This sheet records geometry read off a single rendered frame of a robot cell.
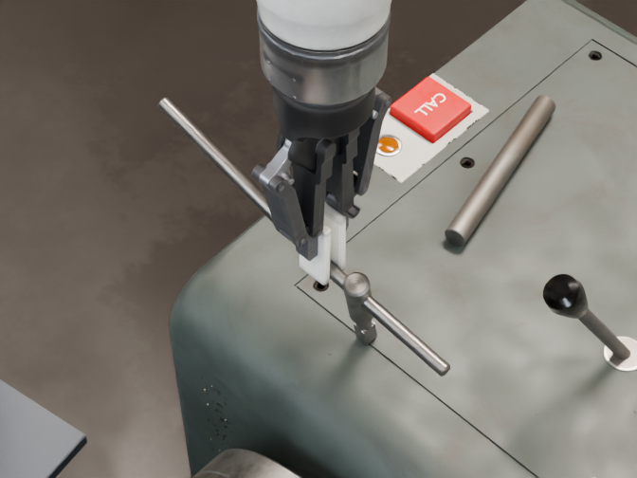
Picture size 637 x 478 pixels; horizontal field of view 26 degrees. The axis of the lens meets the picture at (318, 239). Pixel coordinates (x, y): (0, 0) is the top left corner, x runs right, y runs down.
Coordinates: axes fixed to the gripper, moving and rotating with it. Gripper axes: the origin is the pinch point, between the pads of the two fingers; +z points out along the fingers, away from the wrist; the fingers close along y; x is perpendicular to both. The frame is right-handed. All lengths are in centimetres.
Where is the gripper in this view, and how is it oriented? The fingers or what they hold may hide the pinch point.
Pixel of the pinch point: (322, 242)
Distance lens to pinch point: 113.7
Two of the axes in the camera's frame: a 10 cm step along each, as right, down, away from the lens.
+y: -6.9, 5.7, -4.4
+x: 7.2, 5.5, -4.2
